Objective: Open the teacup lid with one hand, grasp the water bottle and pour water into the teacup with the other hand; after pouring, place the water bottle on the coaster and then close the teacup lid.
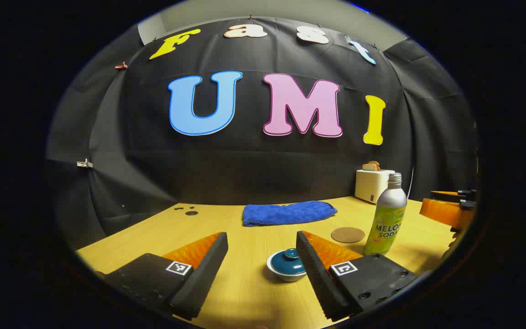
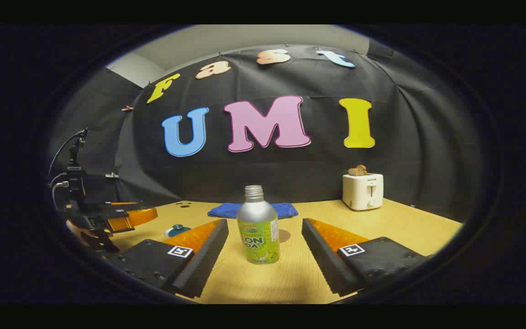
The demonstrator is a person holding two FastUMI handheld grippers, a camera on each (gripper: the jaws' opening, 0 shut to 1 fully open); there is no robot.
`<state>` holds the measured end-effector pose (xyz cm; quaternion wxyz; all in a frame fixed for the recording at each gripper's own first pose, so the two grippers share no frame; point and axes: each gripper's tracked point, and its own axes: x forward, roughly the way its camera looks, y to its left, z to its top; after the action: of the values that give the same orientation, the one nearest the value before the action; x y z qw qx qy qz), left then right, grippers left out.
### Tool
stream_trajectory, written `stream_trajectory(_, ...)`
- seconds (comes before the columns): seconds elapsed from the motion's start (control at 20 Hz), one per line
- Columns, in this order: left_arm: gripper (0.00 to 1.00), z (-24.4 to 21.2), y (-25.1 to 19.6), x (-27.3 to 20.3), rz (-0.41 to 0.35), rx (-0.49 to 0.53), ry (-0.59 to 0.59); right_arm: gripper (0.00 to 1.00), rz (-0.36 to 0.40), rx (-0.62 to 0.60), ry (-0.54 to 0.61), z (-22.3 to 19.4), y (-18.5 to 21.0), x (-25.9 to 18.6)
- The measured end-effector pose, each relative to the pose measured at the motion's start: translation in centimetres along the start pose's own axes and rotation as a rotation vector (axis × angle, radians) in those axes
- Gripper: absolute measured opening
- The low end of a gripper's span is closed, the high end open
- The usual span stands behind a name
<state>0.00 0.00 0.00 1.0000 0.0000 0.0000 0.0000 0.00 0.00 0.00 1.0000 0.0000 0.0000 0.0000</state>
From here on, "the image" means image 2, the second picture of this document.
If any silver water bottle green label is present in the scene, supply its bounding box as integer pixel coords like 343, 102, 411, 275
237, 185, 280, 265

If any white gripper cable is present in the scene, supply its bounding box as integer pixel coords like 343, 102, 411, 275
52, 181, 70, 207

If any blue towel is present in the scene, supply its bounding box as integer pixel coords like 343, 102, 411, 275
207, 202, 299, 219

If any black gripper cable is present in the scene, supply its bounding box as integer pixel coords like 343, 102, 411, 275
48, 130, 84, 177

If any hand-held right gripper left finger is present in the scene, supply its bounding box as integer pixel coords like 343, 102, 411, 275
108, 218, 230, 300

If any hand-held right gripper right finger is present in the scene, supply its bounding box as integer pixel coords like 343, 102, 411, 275
301, 218, 432, 297

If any black backdrop cloth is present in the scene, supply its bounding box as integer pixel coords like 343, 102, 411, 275
47, 43, 485, 224

